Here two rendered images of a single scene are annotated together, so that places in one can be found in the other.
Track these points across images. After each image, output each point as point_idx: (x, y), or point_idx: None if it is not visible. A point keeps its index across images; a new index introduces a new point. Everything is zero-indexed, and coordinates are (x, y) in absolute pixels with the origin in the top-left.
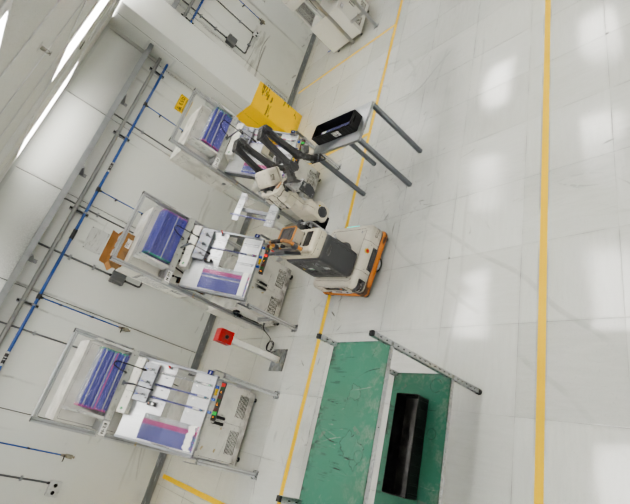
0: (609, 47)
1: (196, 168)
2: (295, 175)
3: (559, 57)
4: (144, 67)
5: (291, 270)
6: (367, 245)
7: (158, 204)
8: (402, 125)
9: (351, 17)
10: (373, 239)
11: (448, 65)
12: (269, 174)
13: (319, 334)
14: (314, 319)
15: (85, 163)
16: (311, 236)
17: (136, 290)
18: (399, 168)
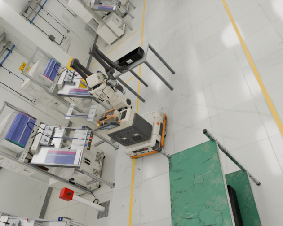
0: (263, 9)
1: (38, 93)
2: (99, 97)
3: (238, 18)
4: None
5: (103, 152)
6: (157, 120)
7: (15, 110)
8: (159, 65)
9: (118, 26)
10: (160, 117)
11: (178, 35)
12: (96, 76)
13: (160, 148)
14: (126, 176)
15: None
16: (126, 113)
17: None
18: (163, 84)
